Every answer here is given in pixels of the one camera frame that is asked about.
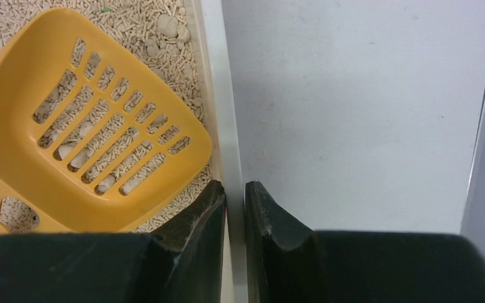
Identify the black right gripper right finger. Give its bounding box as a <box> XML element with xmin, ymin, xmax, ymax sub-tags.
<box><xmin>244</xmin><ymin>181</ymin><xmax>485</xmax><ymax>302</ymax></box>

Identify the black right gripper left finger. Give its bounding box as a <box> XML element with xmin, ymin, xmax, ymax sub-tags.
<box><xmin>0</xmin><ymin>180</ymin><xmax>226</xmax><ymax>302</ymax></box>

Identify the yellow slotted litter scoop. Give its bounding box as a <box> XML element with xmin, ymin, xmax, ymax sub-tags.
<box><xmin>0</xmin><ymin>8</ymin><xmax>213</xmax><ymax>235</ymax></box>

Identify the white plastic litter tray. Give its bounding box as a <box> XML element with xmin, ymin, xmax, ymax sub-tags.
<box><xmin>184</xmin><ymin>1</ymin><xmax>249</xmax><ymax>302</ymax></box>

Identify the beige cat litter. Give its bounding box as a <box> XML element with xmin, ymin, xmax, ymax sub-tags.
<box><xmin>0</xmin><ymin>1</ymin><xmax>212</xmax><ymax>232</ymax></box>

